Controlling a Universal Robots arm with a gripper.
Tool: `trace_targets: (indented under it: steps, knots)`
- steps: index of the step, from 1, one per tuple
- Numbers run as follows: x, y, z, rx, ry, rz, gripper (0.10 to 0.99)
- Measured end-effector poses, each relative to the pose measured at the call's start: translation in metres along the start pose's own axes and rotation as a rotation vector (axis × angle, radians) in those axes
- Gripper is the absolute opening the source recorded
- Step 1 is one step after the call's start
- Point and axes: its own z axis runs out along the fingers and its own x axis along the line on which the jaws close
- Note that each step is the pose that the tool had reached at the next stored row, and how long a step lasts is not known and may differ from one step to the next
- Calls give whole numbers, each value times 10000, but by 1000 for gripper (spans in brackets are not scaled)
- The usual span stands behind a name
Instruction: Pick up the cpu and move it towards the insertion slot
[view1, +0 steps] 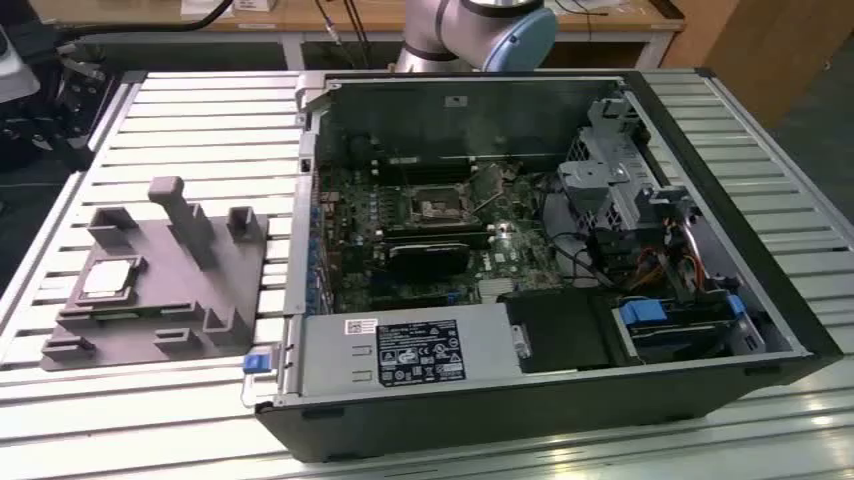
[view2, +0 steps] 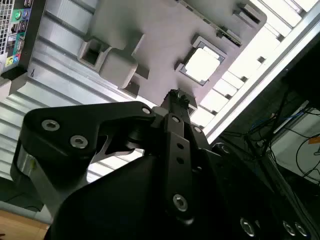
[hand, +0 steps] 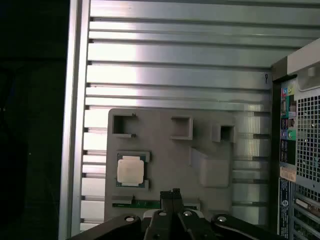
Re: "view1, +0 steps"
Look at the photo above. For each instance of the silver CPU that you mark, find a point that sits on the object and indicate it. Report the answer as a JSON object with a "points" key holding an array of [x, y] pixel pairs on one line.
{"points": [[112, 277]]}

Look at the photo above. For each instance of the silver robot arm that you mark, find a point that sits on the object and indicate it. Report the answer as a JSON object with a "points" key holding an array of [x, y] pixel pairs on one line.
{"points": [[434, 30]]}

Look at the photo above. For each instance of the CPU socket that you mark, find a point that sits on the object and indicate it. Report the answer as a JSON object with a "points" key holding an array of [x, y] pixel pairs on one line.
{"points": [[437, 205]]}

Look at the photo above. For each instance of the black RAM sticks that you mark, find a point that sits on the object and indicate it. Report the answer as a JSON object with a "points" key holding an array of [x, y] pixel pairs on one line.
{"points": [[434, 236]]}

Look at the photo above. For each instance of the black graphics card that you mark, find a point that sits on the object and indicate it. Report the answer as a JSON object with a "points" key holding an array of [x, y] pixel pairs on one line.
{"points": [[427, 257]]}

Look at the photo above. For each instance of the green motherboard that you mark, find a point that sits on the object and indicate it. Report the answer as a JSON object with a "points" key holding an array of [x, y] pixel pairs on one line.
{"points": [[514, 260]]}

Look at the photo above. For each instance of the black RAM slots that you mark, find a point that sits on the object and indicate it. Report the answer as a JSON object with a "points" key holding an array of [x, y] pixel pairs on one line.
{"points": [[434, 172]]}

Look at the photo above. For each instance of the black plastic shroud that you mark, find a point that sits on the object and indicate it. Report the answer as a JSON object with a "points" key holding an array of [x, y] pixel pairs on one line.
{"points": [[567, 330]]}

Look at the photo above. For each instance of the silver power supply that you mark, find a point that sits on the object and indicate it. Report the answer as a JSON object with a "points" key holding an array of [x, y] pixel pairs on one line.
{"points": [[334, 360]]}

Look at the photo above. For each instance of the silver metal disk cage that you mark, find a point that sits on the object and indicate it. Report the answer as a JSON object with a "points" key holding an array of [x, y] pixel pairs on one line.
{"points": [[601, 190]]}

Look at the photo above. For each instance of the hard disk in blue carrier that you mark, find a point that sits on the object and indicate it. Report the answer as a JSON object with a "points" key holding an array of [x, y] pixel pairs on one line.
{"points": [[641, 312]]}

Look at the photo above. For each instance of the blue case latch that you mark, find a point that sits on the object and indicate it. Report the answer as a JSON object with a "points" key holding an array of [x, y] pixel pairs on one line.
{"points": [[259, 363]]}

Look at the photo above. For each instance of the black PC case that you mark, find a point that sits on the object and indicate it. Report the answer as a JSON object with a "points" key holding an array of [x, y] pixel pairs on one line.
{"points": [[467, 425]]}

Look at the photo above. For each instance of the gray parts rack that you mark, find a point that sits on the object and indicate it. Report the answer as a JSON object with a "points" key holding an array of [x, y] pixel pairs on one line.
{"points": [[174, 300]]}

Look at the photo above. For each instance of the wooden desk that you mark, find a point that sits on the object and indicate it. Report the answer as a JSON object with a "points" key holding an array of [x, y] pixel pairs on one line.
{"points": [[280, 22]]}

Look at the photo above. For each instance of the black equipment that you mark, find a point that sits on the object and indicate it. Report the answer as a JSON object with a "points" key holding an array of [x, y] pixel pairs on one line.
{"points": [[40, 125]]}

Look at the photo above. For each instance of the brown wooden cabinet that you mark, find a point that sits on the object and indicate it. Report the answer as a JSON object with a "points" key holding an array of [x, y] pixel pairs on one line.
{"points": [[768, 50]]}

